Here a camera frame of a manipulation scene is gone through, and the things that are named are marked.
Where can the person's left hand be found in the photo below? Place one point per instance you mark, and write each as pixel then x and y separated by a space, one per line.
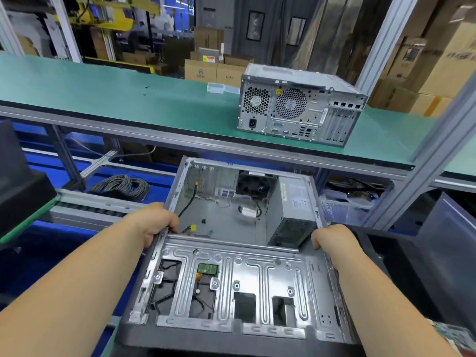
pixel 156 220

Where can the person's right hand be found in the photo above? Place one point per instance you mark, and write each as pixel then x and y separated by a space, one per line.
pixel 338 241

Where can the grey computer case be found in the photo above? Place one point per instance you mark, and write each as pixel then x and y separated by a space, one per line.
pixel 238 293

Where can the grey side panel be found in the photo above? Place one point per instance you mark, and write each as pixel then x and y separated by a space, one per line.
pixel 450 256

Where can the green motherboard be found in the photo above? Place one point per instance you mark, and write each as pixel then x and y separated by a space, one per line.
pixel 454 338

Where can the person's right forearm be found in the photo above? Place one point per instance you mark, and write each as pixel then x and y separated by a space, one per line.
pixel 394 316

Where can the person's left forearm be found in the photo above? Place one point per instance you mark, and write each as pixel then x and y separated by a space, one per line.
pixel 67 293

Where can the silver backed desktop computer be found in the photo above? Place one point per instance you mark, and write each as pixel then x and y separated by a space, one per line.
pixel 297 104

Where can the white plastic bags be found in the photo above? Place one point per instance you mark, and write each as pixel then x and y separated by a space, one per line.
pixel 346 208

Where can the silver power supply unit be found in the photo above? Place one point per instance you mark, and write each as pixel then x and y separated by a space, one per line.
pixel 294 212

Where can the black foam tray with boards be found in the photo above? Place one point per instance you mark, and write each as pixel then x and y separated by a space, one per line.
pixel 18 189

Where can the green upper shelf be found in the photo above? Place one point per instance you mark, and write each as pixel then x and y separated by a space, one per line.
pixel 89 89

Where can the small clear plastic box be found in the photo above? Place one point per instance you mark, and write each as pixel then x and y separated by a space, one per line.
pixel 221 88

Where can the brown cardboard box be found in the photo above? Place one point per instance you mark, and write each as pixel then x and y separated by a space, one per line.
pixel 212 63

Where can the stack of cardboard boxes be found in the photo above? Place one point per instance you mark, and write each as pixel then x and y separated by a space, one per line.
pixel 431 63

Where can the yellow machine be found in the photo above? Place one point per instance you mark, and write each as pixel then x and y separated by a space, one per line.
pixel 111 11

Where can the grey roller conveyor rail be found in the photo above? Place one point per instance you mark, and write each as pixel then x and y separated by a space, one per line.
pixel 89 208

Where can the dark metal frame leg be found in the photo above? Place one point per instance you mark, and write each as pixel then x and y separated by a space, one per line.
pixel 67 156

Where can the aluminium frame post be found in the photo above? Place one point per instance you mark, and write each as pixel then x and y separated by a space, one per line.
pixel 387 41
pixel 431 160

